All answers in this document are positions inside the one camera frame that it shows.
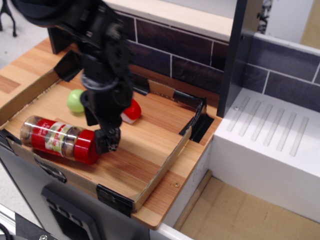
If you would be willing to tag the green toy pear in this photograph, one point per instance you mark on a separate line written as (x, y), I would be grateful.
(74, 101)

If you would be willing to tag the red toy sushi piece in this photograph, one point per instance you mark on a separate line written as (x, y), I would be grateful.
(132, 113)

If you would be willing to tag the dark grey vertical post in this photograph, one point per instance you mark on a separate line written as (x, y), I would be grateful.
(245, 25)

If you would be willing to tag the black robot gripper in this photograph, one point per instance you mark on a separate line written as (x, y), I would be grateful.
(103, 104)

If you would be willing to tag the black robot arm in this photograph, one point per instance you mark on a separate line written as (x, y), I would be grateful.
(103, 59)

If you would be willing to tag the taped cardboard fence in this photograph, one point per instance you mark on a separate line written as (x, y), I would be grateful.
(154, 152)

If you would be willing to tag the white grooved sink drainboard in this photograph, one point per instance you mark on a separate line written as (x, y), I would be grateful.
(270, 148)

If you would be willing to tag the red-capped basil spice bottle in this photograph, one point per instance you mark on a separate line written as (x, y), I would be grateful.
(60, 139)

